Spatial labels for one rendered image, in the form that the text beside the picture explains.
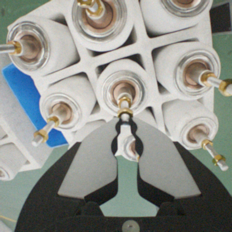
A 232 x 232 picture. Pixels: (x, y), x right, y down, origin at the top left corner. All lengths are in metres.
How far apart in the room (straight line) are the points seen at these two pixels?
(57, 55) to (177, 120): 0.24
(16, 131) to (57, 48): 0.32
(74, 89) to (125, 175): 0.60
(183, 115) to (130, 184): 0.62
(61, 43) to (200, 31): 0.25
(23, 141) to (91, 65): 0.33
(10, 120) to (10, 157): 0.11
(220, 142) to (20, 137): 0.82
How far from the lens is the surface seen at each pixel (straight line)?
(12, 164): 0.49
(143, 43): 0.28
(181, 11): 0.22
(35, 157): 0.51
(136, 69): 0.21
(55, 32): 0.24
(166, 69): 0.23
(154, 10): 0.22
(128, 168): 0.71
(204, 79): 0.20
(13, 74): 0.50
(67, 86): 0.24
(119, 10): 0.21
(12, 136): 0.48
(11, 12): 0.60
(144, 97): 0.22
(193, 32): 0.31
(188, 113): 0.27
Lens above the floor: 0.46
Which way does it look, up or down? 62 degrees down
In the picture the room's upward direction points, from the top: 176 degrees counter-clockwise
